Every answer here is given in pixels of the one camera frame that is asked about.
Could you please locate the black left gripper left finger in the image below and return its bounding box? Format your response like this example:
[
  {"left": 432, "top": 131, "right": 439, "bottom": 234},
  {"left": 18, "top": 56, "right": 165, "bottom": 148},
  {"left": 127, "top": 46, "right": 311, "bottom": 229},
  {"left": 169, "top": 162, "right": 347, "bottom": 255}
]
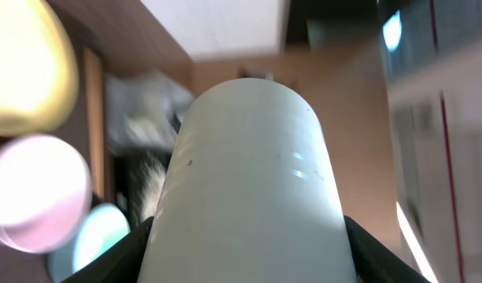
[{"left": 63, "top": 216, "right": 154, "bottom": 283}]

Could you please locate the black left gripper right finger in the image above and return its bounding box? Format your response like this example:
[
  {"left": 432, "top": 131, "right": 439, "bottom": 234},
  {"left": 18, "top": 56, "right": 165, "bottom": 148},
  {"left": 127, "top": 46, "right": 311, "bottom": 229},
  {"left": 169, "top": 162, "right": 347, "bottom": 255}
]
[{"left": 344, "top": 215, "right": 429, "bottom": 283}]

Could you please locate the light blue bowl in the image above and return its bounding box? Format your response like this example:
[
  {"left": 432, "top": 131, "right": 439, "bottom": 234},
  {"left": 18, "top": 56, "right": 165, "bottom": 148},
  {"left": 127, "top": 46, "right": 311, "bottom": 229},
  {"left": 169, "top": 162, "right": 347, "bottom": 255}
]
[{"left": 47, "top": 203, "right": 131, "bottom": 282}]

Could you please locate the pale green cup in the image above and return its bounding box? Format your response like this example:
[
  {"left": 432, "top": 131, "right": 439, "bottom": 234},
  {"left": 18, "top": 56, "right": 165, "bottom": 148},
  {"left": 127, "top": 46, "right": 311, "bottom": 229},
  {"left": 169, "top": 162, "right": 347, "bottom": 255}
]
[{"left": 138, "top": 79, "right": 357, "bottom": 283}]

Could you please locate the pile of rice waste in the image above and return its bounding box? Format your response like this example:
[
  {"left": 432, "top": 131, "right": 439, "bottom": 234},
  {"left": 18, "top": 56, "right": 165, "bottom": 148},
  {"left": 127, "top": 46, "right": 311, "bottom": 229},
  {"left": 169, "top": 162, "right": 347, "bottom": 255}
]
[{"left": 129, "top": 155, "right": 167, "bottom": 226}]

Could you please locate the black waste tray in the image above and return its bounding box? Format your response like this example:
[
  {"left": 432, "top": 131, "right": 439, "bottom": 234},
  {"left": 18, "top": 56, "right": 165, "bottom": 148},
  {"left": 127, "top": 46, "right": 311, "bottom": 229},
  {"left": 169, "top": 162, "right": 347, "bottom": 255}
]
[{"left": 114, "top": 150, "right": 171, "bottom": 229}]

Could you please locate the clear plastic bin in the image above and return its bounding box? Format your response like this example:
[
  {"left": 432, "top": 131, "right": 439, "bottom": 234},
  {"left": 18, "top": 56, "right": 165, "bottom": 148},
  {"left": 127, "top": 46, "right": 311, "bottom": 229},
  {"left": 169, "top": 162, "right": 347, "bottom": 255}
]
[{"left": 105, "top": 71, "right": 195, "bottom": 153}]

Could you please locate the yellow round plate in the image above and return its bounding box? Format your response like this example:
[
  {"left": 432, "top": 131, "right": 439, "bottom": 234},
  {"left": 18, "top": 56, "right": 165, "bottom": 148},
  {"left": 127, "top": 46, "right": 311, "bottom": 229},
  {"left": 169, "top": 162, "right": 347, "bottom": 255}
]
[{"left": 0, "top": 0, "right": 79, "bottom": 137}]

